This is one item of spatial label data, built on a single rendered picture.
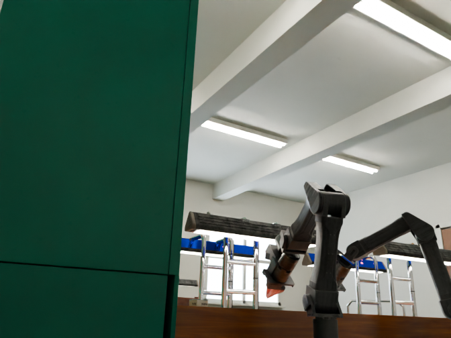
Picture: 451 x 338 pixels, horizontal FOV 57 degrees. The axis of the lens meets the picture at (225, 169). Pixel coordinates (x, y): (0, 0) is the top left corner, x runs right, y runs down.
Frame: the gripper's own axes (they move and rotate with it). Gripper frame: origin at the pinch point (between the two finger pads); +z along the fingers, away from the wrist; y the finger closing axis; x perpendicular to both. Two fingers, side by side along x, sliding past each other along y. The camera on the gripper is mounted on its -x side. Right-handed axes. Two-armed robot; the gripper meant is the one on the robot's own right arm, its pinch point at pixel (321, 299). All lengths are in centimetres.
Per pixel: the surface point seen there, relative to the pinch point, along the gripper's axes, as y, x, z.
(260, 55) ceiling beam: -36, -212, -45
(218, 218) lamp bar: 44, -25, -14
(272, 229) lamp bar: 19.3, -23.3, -13.7
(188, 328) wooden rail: 66, 24, -12
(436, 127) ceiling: -319, -267, -23
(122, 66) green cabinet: 93, -27, -62
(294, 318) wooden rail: 31.4, 21.9, -14.5
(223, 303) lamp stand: 31.9, -13.0, 18.7
